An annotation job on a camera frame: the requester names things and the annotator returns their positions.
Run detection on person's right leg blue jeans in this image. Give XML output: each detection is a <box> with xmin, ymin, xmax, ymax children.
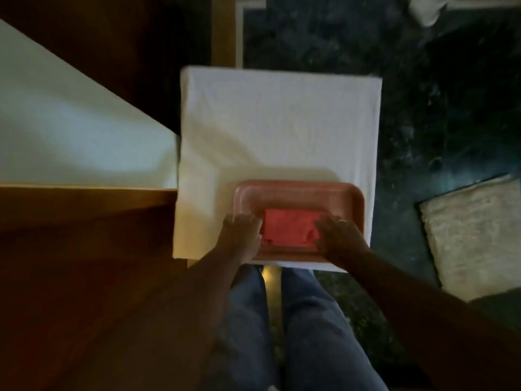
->
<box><xmin>281</xmin><ymin>268</ymin><xmax>390</xmax><ymax>391</ymax></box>

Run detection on wooden door frame trim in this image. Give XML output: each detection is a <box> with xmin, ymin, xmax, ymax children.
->
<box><xmin>211</xmin><ymin>0</ymin><xmax>267</xmax><ymax>69</ymax></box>

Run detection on red cloth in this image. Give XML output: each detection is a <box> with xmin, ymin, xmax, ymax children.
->
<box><xmin>260</xmin><ymin>207</ymin><xmax>326</xmax><ymax>248</ymax></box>

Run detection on person's left forearm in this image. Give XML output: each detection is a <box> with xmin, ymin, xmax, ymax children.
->
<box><xmin>134</xmin><ymin>251</ymin><xmax>254</xmax><ymax>391</ymax></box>

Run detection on person's left leg blue jeans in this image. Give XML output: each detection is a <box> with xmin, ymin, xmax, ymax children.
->
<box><xmin>209</xmin><ymin>264</ymin><xmax>282</xmax><ymax>391</ymax></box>

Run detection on brown wooden bed frame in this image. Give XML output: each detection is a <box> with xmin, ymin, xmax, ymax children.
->
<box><xmin>0</xmin><ymin>184</ymin><xmax>192</xmax><ymax>391</ymax></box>

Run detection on white towel over stool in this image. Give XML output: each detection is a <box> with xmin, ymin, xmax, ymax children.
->
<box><xmin>173</xmin><ymin>66</ymin><xmax>383</xmax><ymax>273</ymax></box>

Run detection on white bed mattress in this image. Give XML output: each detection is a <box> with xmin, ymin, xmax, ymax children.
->
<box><xmin>0</xmin><ymin>19</ymin><xmax>180</xmax><ymax>190</ymax></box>

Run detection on pink plastic tray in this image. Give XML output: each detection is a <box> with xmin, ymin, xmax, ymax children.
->
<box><xmin>233</xmin><ymin>180</ymin><xmax>365</xmax><ymax>263</ymax></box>

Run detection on person's left hand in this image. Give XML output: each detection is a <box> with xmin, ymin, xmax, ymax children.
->
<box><xmin>215</xmin><ymin>213</ymin><xmax>263</xmax><ymax>265</ymax></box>

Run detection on person's right forearm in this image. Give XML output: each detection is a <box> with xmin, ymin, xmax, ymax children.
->
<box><xmin>344</xmin><ymin>247</ymin><xmax>521</xmax><ymax>391</ymax></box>

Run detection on white crumpled cloth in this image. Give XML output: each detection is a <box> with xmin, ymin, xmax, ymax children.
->
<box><xmin>407</xmin><ymin>0</ymin><xmax>455</xmax><ymax>28</ymax></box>

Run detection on beige floor mat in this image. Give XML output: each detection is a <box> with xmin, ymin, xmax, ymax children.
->
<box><xmin>418</xmin><ymin>174</ymin><xmax>521</xmax><ymax>302</ymax></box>

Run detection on person's leg blue jeans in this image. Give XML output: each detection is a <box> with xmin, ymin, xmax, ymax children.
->
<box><xmin>281</xmin><ymin>268</ymin><xmax>390</xmax><ymax>391</ymax></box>
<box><xmin>209</xmin><ymin>264</ymin><xmax>282</xmax><ymax>391</ymax></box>

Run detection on person's right hand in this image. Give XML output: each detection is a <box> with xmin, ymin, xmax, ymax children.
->
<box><xmin>314</xmin><ymin>216</ymin><xmax>369</xmax><ymax>266</ymax></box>

